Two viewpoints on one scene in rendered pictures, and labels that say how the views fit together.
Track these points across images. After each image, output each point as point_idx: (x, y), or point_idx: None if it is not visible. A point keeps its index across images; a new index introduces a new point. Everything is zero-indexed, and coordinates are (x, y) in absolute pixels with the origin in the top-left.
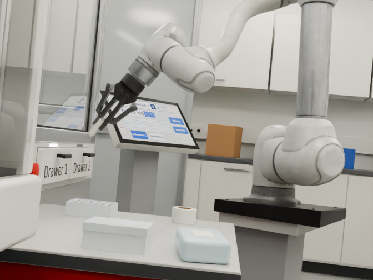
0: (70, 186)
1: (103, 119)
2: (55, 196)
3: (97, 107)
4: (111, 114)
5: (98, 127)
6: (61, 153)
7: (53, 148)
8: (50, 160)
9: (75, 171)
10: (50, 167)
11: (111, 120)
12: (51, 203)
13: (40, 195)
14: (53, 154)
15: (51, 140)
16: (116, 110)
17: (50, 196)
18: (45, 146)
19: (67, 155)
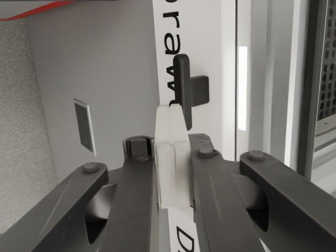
0: (166, 225)
1: (177, 188)
2: (150, 122)
3: (277, 163)
4: (136, 189)
5: (155, 128)
6: (210, 128)
7: (222, 39)
8: (194, 19)
9: (179, 245)
10: (180, 27)
11: (109, 182)
12: (141, 101)
13: (148, 16)
14: (208, 35)
15: (255, 54)
16: (106, 232)
17: (149, 91)
18: (240, 1)
19: (179, 78)
